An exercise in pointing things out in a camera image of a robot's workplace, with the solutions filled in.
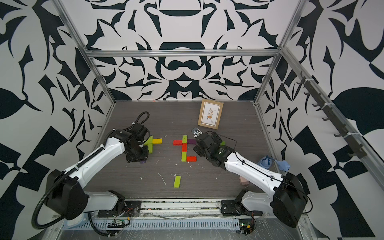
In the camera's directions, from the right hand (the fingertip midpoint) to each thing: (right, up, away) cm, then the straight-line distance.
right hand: (205, 137), depth 82 cm
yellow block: (-29, -4, +14) cm, 33 cm away
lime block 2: (-15, -24, 0) cm, 29 cm away
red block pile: (-12, -8, +14) cm, 20 cm away
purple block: (-33, -12, -3) cm, 35 cm away
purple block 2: (-7, -5, +16) cm, 18 cm away
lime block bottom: (-12, -13, +9) cm, 20 cm away
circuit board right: (+19, -40, -11) cm, 46 cm away
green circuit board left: (-41, -37, -14) cm, 57 cm away
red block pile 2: (-7, -14, +9) cm, 18 cm away
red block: (-17, -5, +14) cm, 23 cm away
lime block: (-12, -3, +16) cm, 21 cm away
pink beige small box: (+21, -23, -1) cm, 31 cm away
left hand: (-33, -10, -1) cm, 35 cm away
